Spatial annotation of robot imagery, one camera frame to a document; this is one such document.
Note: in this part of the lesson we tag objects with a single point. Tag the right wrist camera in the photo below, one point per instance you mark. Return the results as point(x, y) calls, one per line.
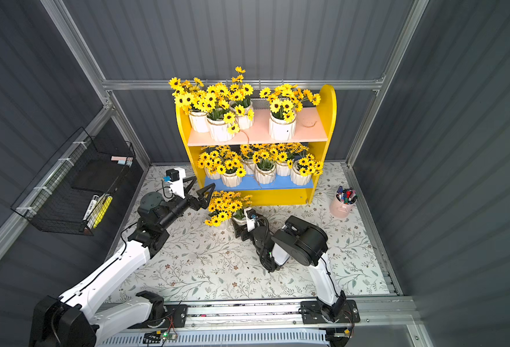
point(251, 217)

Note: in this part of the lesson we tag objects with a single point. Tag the yellow wooden shelf unit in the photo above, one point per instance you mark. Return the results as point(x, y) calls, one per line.
point(314, 127)

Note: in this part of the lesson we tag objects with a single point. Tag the green circuit board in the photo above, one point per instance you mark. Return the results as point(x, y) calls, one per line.
point(158, 338)

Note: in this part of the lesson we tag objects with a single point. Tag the white marker in basket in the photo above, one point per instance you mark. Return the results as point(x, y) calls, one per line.
point(93, 202)

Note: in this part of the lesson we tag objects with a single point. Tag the black wire wall basket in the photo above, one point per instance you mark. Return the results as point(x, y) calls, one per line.
point(57, 202)

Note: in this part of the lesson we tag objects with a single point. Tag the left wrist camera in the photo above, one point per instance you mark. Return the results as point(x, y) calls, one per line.
point(175, 177)

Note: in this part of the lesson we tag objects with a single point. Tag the pink bucket with pens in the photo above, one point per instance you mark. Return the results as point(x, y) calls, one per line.
point(343, 202)

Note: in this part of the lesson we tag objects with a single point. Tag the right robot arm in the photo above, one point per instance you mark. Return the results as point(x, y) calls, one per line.
point(306, 243)

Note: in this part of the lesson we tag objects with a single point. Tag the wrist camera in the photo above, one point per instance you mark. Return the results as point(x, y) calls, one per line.
point(251, 217)
point(175, 177)

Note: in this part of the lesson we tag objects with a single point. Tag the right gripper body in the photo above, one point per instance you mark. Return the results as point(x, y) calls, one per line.
point(244, 228)

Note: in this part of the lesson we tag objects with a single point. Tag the shelf sunflower pot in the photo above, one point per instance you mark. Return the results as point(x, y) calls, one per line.
point(265, 172)
point(228, 165)
point(239, 208)
point(303, 169)
point(221, 209)
point(240, 99)
point(246, 155)
point(285, 102)
point(188, 96)
point(222, 122)
point(209, 160)
point(284, 155)

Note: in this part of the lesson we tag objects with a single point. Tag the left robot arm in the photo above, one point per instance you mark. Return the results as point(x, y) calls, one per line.
point(74, 318)

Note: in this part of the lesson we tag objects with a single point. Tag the yellow item in basket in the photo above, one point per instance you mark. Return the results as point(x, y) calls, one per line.
point(99, 211)

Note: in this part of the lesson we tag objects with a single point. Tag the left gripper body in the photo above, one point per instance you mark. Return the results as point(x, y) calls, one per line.
point(193, 202)

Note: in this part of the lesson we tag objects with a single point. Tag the floral patterned table mat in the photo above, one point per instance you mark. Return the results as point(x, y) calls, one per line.
point(199, 262)

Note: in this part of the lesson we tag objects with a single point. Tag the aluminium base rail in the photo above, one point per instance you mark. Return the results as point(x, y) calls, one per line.
point(274, 314)

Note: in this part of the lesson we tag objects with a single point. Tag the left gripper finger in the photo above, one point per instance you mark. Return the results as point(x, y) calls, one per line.
point(188, 184)
point(204, 196)

